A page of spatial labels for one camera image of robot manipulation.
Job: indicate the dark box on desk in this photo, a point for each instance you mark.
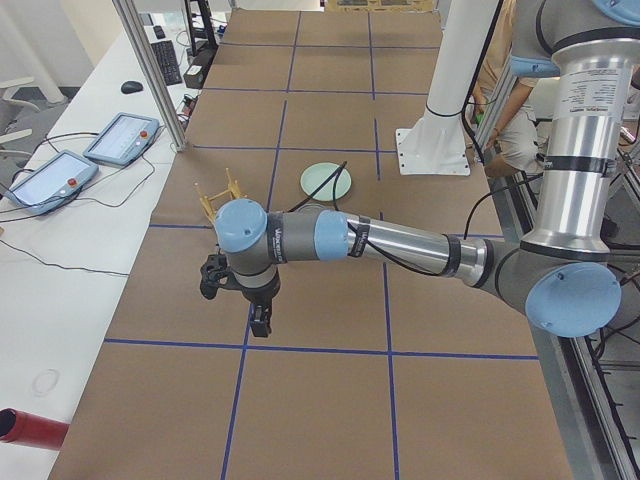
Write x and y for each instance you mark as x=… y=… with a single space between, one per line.
x=194 y=77

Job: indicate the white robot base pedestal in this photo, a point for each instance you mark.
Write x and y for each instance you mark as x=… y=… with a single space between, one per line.
x=435 y=145

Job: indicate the aluminium frame post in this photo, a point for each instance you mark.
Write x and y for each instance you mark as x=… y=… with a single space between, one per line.
x=134 y=29

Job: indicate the black keyboard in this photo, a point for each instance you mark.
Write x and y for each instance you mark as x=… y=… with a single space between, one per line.
x=165 y=55

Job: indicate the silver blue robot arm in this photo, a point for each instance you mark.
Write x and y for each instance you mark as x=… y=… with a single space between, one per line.
x=349 y=79

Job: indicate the far teach pendant tablet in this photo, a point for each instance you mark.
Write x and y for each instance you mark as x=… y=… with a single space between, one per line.
x=123 y=140

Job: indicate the pale green plate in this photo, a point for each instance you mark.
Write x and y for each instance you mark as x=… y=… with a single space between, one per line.
x=326 y=181

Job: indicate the wooden dish rack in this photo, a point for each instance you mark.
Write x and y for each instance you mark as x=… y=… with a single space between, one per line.
x=211 y=203

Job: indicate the red cylinder tube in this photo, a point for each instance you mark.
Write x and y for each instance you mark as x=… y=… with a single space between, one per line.
x=27 y=429

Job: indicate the near teach pendant tablet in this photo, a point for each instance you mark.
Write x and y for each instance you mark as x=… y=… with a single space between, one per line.
x=53 y=184

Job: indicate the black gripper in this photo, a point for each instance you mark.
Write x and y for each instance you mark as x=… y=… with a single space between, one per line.
x=259 y=295

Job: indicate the teach pendant tablet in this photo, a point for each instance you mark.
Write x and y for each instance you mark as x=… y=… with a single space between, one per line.
x=53 y=184
x=123 y=140

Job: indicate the seated person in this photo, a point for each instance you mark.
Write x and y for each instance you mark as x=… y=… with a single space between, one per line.
x=514 y=132

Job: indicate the black computer mouse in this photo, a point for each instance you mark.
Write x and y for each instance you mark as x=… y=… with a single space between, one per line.
x=130 y=87

